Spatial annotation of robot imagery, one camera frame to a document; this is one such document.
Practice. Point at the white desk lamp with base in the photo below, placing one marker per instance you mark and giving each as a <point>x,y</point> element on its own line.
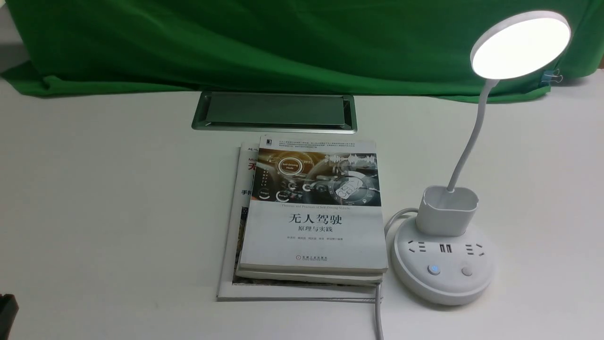
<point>438,254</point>

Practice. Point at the top self-driving textbook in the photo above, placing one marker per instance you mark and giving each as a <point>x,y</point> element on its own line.
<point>315,208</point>

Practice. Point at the middle book in stack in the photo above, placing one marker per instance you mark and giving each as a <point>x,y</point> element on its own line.
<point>353,280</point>

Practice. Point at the bottom white book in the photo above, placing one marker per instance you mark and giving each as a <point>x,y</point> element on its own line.
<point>235,288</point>

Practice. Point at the green backdrop cloth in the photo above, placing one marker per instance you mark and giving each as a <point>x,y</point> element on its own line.
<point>368,47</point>

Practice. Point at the blue binder clip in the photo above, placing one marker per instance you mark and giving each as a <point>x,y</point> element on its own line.
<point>551,76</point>

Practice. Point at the black object at table edge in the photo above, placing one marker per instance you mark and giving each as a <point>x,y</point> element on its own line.
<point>8,311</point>

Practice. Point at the silver desk cable hatch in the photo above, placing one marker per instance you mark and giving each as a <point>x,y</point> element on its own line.
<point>275,112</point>

